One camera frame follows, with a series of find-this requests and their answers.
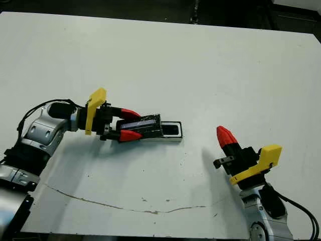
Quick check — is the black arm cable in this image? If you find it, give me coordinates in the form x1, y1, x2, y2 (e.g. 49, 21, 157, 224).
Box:
16, 98, 77, 134
272, 185, 319, 241

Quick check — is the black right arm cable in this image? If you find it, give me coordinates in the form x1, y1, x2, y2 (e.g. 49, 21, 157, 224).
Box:
272, 185, 319, 241

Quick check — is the black metal frame post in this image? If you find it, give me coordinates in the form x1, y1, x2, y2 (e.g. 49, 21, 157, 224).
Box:
190, 0, 202, 24

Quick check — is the box base, white inside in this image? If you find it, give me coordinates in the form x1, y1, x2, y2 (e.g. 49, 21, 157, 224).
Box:
160, 121, 184, 145

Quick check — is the left gripper, black yellow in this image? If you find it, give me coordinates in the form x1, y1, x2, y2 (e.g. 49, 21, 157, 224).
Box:
84, 87, 144, 143

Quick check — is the right gripper, black yellow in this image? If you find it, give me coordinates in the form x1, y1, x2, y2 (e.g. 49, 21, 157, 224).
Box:
213, 126, 283, 193

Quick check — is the black glossy box lid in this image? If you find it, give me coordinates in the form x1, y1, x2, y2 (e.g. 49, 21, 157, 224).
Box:
115, 114, 164, 144

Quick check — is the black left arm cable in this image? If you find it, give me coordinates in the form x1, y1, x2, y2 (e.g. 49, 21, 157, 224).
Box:
16, 98, 77, 134

